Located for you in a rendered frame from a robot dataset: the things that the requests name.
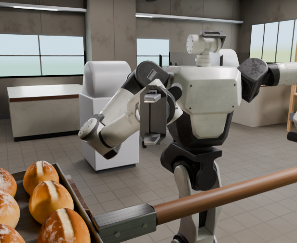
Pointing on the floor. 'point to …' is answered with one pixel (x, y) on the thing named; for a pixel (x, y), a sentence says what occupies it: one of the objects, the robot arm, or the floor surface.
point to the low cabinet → (44, 111)
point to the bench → (76, 191)
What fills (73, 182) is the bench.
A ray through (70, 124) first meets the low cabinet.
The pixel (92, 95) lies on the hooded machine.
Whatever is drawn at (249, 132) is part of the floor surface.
